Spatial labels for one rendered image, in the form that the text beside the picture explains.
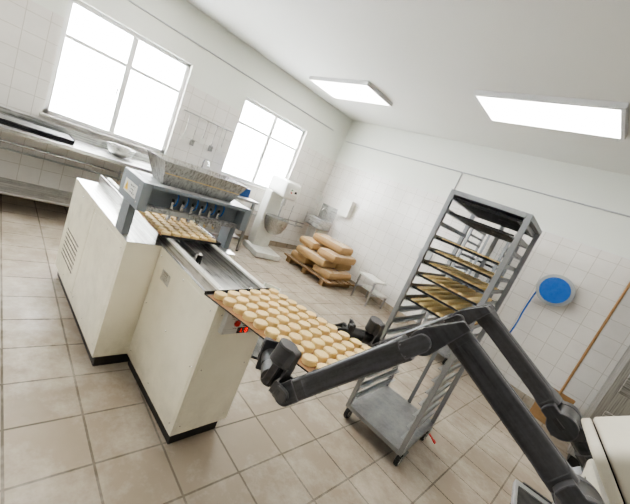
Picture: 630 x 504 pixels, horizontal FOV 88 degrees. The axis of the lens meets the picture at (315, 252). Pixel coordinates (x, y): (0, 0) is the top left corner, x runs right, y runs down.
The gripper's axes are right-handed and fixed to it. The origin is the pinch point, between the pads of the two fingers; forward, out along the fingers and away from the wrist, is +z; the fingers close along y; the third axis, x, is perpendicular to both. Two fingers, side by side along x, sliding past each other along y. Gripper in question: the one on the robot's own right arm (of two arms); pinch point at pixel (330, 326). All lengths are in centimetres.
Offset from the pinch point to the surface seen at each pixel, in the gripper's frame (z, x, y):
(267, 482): -6, -15, -99
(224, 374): 33, -32, -55
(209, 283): 55, -30, -9
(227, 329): 40, -21, -25
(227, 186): 67, -94, 33
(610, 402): -305, -93, -33
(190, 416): 43, -25, -79
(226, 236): 59, -112, -3
